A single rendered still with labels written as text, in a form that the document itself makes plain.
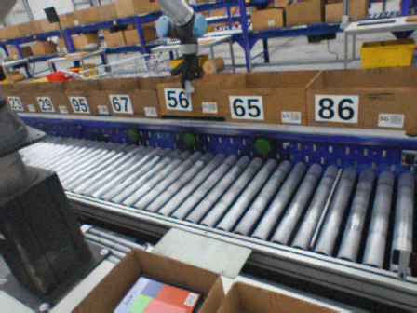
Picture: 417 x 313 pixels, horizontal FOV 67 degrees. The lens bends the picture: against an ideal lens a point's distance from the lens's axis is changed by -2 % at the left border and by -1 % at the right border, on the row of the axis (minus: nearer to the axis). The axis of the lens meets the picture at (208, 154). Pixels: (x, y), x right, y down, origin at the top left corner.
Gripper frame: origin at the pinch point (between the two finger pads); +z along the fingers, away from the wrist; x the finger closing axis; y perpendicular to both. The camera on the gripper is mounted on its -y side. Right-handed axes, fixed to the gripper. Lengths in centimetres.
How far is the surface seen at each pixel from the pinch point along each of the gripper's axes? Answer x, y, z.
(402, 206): -21, 96, 33
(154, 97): -1.1, -21.2, 0.2
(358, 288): -51, 88, 46
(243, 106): -0.3, 30.7, 4.4
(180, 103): 0.2, -5.2, 3.6
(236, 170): -12.6, 33.1, 30.7
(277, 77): 26.5, 37.2, -7.8
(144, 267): -74, 34, 43
